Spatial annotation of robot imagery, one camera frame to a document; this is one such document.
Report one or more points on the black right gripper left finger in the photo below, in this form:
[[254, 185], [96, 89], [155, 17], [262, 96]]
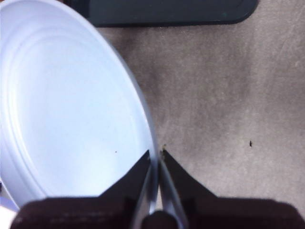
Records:
[[95, 212]]

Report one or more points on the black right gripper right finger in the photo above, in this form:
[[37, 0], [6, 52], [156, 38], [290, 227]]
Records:
[[226, 212]]

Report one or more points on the light blue plate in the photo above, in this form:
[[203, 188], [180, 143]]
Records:
[[66, 107]]

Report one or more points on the black rectangular tray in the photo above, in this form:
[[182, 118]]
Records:
[[166, 12]]

